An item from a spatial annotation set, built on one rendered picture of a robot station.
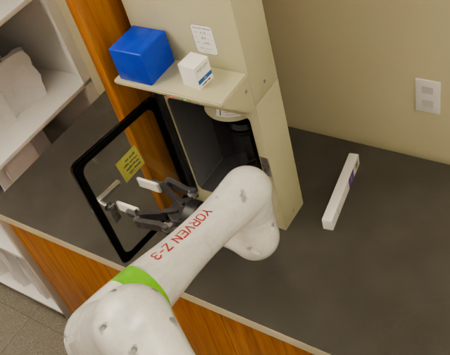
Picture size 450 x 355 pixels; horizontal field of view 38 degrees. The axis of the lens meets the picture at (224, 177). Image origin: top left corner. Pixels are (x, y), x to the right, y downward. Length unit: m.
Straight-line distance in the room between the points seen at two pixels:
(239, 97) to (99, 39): 0.39
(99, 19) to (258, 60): 0.40
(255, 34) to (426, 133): 0.72
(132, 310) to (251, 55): 0.74
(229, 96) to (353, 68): 0.59
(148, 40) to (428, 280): 0.92
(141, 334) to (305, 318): 0.82
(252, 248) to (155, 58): 0.49
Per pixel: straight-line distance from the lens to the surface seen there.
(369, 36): 1.86
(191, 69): 1.46
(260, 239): 1.39
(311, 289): 1.76
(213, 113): 1.70
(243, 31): 1.45
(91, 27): 1.62
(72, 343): 1.13
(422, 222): 1.87
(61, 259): 2.38
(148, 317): 0.96
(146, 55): 1.51
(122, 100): 1.74
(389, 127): 2.05
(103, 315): 0.98
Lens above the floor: 2.39
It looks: 44 degrees down
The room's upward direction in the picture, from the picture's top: 18 degrees counter-clockwise
